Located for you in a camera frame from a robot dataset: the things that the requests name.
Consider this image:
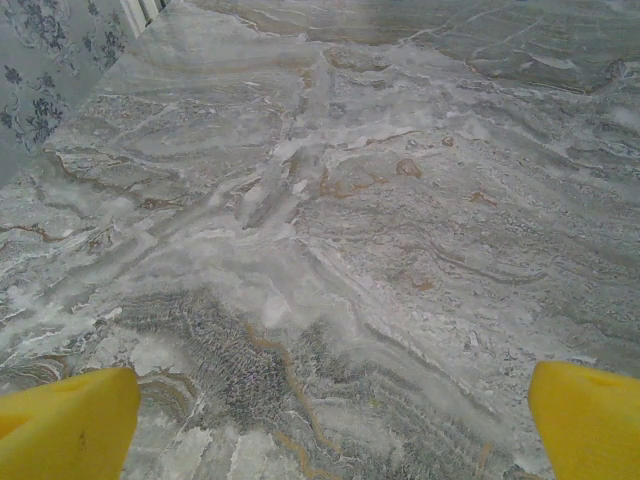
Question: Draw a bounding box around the aluminium frame post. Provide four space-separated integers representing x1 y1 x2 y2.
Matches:
118 0 169 39

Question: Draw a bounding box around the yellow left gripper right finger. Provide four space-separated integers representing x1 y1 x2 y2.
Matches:
528 360 640 480

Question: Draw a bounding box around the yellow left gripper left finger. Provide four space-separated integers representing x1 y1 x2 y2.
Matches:
0 367 142 480

